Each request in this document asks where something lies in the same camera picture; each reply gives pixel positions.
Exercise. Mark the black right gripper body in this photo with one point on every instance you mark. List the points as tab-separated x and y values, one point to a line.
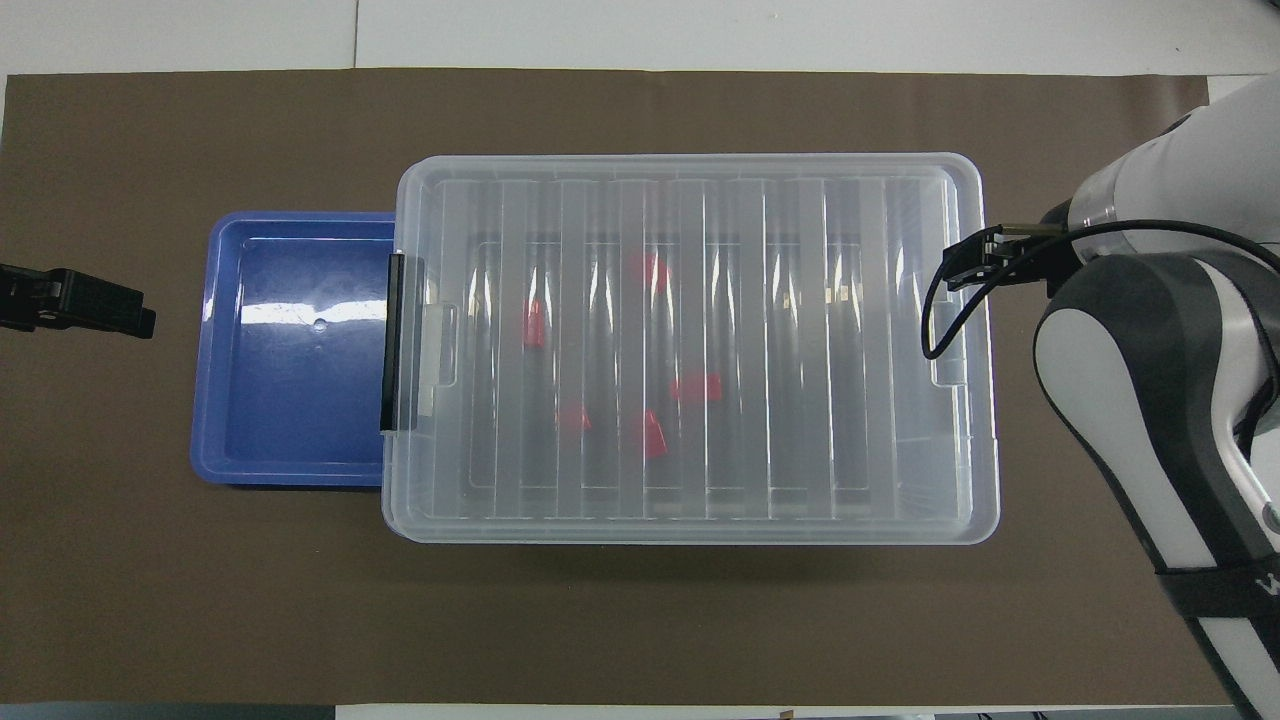
1062	255

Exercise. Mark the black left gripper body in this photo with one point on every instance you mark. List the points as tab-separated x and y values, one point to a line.
20	297

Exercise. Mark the clear ribbed plastic lid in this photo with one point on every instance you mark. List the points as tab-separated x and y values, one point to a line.
760	480

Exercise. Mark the red plastic block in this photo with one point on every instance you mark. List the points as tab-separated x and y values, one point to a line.
650	270
573	418
534	325
697	388
650	435

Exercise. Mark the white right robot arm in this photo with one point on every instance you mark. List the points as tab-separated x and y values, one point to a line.
1150	400

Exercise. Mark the blue plastic tray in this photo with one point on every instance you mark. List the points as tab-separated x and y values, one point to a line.
290	400

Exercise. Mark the clear plastic storage box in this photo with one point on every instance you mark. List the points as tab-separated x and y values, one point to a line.
390	480

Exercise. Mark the brown paper table mat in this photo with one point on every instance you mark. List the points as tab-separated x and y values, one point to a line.
200	600

